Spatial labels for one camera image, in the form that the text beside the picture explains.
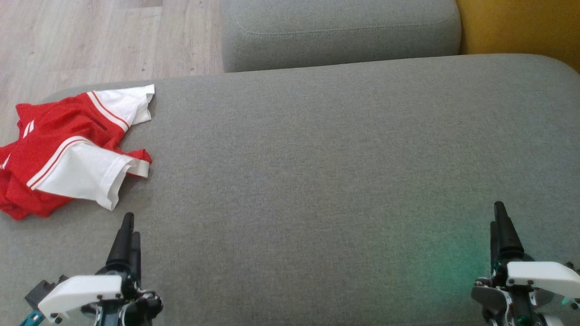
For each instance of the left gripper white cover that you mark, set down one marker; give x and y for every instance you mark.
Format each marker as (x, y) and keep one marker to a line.
(77, 292)

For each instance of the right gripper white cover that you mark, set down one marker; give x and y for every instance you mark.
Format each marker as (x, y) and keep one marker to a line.
(539, 276)

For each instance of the red and white jersey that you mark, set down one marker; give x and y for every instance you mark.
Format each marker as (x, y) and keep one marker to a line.
(68, 136)

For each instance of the large grey sofa seat cushion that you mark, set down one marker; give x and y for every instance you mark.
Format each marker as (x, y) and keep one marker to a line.
(317, 181)

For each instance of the yellow sofa backrest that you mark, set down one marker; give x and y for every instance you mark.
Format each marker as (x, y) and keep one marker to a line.
(521, 27)

